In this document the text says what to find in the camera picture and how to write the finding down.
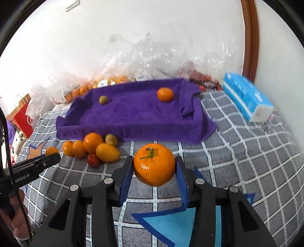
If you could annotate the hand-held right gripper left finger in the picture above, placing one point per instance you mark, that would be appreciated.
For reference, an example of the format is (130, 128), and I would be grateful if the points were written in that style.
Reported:
(127, 181)

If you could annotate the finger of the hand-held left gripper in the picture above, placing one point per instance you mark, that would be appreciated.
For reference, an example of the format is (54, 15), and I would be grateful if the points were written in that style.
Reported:
(45, 161)

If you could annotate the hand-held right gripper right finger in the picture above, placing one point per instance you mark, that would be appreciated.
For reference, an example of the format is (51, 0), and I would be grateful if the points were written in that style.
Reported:
(181, 184)

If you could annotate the small orange kumquat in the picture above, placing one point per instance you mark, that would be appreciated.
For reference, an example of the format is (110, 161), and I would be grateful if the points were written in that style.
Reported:
(67, 148)
(51, 151)
(79, 149)

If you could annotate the tangerine with green stem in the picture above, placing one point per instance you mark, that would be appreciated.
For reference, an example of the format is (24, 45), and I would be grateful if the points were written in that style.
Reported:
(154, 168)

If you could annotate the oval yellow-orange citrus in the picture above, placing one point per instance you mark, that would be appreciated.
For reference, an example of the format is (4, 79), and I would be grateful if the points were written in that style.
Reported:
(108, 152)

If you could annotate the small red apple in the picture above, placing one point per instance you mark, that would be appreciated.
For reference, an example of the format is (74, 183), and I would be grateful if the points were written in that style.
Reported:
(93, 160)

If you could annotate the small green fruit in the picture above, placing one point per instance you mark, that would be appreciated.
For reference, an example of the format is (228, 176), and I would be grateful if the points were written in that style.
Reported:
(111, 140)
(103, 100)

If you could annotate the round orange tangerine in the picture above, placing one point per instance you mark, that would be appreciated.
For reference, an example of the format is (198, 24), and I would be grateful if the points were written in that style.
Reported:
(93, 142)
(165, 95)

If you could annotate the purple towel-lined tray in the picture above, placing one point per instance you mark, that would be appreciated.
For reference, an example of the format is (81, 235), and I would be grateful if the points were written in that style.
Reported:
(133, 114)

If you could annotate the person's left hand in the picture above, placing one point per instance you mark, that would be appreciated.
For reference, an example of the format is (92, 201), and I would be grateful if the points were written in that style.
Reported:
(20, 225)

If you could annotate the white plush toy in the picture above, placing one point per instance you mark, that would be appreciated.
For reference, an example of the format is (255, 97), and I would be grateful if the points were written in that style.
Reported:
(17, 142)

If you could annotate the red paper bag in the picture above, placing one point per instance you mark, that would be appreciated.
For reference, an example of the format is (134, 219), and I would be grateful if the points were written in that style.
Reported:
(21, 118)

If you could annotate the white plastic bag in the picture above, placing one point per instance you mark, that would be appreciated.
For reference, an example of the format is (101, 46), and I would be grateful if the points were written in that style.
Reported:
(40, 102)

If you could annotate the grey checked blanket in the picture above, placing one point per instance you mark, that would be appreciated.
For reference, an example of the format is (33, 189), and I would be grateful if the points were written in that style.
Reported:
(237, 154)

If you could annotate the clear bag of oranges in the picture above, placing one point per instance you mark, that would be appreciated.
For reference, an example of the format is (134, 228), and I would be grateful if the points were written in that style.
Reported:
(83, 89)

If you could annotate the blue tissue pack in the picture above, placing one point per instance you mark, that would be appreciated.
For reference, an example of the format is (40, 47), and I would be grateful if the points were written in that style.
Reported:
(244, 95)

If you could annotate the brown wooden door frame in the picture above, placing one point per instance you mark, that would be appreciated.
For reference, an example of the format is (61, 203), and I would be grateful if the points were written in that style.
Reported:
(250, 35)

